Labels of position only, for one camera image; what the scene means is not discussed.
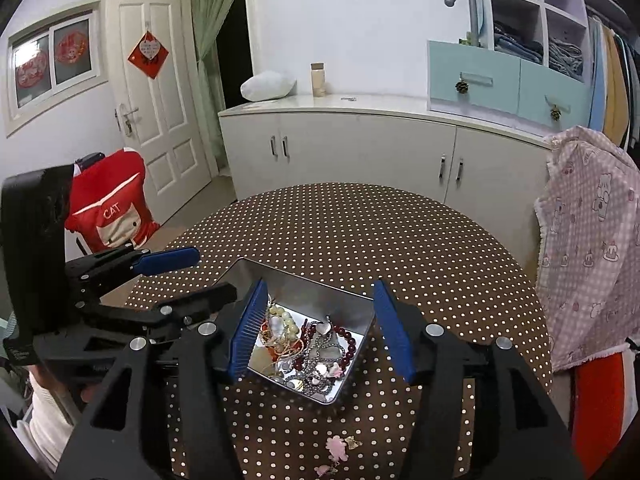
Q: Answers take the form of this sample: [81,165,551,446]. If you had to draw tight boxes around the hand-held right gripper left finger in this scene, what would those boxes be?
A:
[54,278,271,480]

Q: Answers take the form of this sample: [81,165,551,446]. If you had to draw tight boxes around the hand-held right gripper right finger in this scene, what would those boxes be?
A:
[372,280,586,480]

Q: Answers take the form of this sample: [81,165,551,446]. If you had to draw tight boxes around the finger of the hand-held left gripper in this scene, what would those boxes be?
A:
[65,246,202,291]
[79,282,238,347]

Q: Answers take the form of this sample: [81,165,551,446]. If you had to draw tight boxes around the dark red bead bracelet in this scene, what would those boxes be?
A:
[292,322,360,373]

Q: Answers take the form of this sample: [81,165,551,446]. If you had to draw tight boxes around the grey metal tin box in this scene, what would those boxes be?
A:
[212,257,377,405]

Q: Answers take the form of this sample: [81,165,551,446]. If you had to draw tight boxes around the pile of mixed jewelry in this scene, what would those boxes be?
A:
[250,297,361,396]

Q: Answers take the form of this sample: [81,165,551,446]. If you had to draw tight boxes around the person's left forearm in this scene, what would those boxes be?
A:
[27,367,83,471]

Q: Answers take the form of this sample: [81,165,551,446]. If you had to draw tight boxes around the person's left hand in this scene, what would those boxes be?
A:
[77,380,103,406]

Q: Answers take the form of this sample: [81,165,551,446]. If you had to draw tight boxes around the red and white garment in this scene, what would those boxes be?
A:
[65,147,161,253]

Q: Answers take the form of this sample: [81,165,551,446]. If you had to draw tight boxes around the brown polka-dot tablecloth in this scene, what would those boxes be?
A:
[122,182,553,480]

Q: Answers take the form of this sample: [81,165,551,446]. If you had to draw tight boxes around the pink flower hair clip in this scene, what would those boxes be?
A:
[326,435,351,463]

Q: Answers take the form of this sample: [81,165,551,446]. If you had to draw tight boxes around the white panel door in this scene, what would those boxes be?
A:
[105,0,213,196]

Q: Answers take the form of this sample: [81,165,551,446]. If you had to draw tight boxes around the red paper window cutout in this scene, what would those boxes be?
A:
[17,52,51,91]
[55,32,91,63]

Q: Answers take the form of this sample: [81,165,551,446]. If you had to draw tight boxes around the white low cabinet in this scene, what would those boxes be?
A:
[218,94,553,271]

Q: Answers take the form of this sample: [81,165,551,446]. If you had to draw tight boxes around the white framed window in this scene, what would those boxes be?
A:
[7,7,103,128]

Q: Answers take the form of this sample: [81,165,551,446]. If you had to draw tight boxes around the white bag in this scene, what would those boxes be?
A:
[240,70,297,102]

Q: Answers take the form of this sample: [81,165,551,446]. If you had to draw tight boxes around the green curtain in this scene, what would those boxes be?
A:
[190,0,246,176]

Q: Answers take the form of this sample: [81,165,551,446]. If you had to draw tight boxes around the red diamond door decoration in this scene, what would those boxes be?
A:
[127,31,168,79]

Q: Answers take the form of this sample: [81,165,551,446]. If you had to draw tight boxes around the pink checked cartoon cloth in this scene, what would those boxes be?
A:
[534,126,640,373]

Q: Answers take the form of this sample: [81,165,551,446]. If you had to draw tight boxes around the orange red cloth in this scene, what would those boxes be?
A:
[570,350,632,478]

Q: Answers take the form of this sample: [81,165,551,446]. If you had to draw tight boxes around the turquoise drawer unit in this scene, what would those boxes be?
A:
[427,40,593,128]

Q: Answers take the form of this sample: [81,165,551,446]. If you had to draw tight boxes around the folded blue jeans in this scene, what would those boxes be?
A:
[492,20,544,65]

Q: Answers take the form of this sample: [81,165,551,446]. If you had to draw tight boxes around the folded grey jeans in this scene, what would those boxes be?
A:
[547,37,585,81]

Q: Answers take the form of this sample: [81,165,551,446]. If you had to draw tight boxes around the row of hanging clothes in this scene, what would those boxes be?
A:
[587,17,640,151]

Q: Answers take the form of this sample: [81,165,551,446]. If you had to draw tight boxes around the metal door handle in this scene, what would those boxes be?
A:
[114,102,140,136]

